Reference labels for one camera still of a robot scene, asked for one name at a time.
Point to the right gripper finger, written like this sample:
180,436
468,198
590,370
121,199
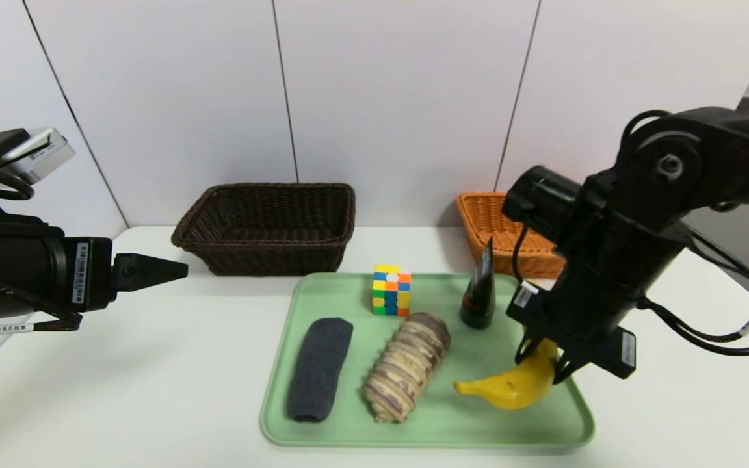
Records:
566,367
525,350

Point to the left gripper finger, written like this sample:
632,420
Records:
144,272

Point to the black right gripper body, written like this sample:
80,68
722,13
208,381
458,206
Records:
599,351

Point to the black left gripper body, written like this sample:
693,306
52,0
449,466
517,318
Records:
88,273

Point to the yellow banana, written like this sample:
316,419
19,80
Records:
511,390

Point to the striped twisted bread loaf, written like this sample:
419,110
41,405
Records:
407,364

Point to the multicolour puzzle cube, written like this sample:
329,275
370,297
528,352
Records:
391,292

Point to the dark grey towel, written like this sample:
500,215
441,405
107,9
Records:
319,367

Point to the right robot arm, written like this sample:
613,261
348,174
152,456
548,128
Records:
673,162

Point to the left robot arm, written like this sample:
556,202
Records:
4,260

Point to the dark brown wicker basket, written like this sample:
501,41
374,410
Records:
264,257

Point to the orange wicker basket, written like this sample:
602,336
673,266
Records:
485,221

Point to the black cosmetic tube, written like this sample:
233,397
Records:
477,305

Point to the light green plastic tray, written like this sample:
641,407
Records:
452,422

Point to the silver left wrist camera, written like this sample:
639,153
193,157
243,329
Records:
39,153

